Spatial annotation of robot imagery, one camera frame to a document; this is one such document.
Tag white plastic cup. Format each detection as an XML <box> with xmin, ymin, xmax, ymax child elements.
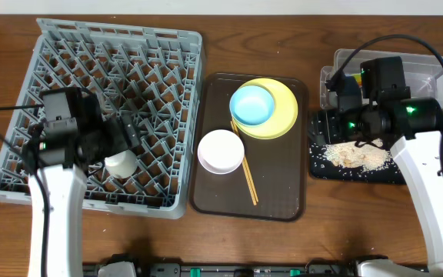
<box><xmin>105</xmin><ymin>150</ymin><xmax>138</xmax><ymax>179</ymax></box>

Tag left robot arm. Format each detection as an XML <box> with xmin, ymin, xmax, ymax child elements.
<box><xmin>22</xmin><ymin>87</ymin><xmax>140</xmax><ymax>276</ymax></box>

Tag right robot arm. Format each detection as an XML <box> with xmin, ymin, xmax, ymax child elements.
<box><xmin>308</xmin><ymin>56</ymin><xmax>443</xmax><ymax>276</ymax></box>

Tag green orange snack wrapper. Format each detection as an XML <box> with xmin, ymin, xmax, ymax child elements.
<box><xmin>352</xmin><ymin>74</ymin><xmax>362</xmax><ymax>87</ymax></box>

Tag grey plastic dish rack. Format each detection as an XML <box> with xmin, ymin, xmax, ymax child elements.
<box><xmin>0</xmin><ymin>18</ymin><xmax>205</xmax><ymax>219</ymax></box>

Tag black waste tray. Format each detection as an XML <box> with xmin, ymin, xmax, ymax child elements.
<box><xmin>308</xmin><ymin>110</ymin><xmax>405</xmax><ymax>185</ymax></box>

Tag wooden chopstick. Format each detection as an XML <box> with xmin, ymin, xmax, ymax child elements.
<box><xmin>230</xmin><ymin>120</ymin><xmax>258</xmax><ymax>206</ymax></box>
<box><xmin>232</xmin><ymin>118</ymin><xmax>260</xmax><ymax>204</ymax></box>

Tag dark brown serving tray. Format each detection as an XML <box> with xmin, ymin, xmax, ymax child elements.
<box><xmin>189</xmin><ymin>73</ymin><xmax>308</xmax><ymax>222</ymax></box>

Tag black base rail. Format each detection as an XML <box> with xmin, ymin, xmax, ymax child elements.
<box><xmin>83</xmin><ymin>254</ymin><xmax>358</xmax><ymax>277</ymax></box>

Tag clear plastic waste bin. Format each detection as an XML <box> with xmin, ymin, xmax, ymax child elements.
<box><xmin>319</xmin><ymin>48</ymin><xmax>443</xmax><ymax>109</ymax></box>

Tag light blue bowl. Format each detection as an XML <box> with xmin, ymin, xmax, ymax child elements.
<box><xmin>229</xmin><ymin>85</ymin><xmax>275</xmax><ymax>126</ymax></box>

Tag rice food waste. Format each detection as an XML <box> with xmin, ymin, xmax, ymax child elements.
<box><xmin>309</xmin><ymin>139</ymin><xmax>392</xmax><ymax>172</ymax></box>

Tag yellow round plate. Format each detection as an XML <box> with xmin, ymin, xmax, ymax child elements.
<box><xmin>232</xmin><ymin>78</ymin><xmax>298</xmax><ymax>139</ymax></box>

